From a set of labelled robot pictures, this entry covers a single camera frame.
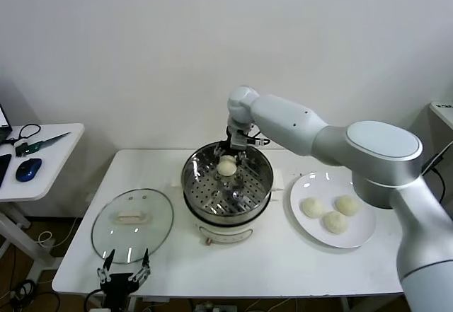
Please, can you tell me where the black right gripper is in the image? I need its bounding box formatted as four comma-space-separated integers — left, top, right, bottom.
213, 127, 249, 168

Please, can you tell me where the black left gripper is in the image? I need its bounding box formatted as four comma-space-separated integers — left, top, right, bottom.
97, 248, 152, 308

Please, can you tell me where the white steamed baozi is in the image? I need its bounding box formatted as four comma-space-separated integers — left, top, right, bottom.
216, 155, 237, 178
335, 195, 360, 216
321, 211, 348, 236
300, 197, 326, 219

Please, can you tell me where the glass lid with cream handle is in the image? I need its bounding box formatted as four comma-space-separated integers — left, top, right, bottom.
91, 188, 175, 265

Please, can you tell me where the stainless steel steamer basket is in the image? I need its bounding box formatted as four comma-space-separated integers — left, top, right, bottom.
181, 141, 274, 221

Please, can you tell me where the cream electric cooking pot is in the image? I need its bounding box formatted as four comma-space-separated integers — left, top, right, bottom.
171, 166, 285, 248

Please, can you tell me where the white floor power strip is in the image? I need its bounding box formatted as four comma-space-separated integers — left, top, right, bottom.
196, 301, 241, 312

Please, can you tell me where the white side table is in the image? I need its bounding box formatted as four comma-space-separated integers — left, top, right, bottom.
0, 124, 85, 284

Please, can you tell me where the blue computer mouse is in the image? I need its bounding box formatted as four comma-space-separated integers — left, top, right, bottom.
15, 158, 42, 183

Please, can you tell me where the white round plate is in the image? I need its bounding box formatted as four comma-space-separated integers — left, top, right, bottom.
289, 172, 377, 249

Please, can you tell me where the black flat device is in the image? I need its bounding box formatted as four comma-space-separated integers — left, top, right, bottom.
0, 154, 12, 189

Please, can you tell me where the small black white gadget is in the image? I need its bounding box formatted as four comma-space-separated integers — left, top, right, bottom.
13, 142, 30, 159

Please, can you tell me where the open laptop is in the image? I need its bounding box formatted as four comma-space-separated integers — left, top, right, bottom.
0, 103, 13, 144

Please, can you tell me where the white table with label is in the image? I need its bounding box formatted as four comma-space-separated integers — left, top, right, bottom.
430, 101, 453, 129

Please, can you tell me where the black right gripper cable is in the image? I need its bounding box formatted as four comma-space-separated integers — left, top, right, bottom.
246, 133, 270, 149

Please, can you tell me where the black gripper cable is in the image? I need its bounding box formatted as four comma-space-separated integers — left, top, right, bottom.
246, 133, 270, 149
86, 289, 105, 312

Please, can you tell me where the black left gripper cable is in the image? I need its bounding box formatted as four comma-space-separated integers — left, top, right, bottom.
86, 289, 105, 312

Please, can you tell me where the white floor cable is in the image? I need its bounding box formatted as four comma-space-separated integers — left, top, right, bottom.
37, 216, 79, 248

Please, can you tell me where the black floor cable bundle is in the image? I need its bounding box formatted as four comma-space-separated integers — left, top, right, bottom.
6, 279, 61, 312

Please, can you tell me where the black looped cable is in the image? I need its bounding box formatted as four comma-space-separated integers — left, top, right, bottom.
9, 125, 41, 146

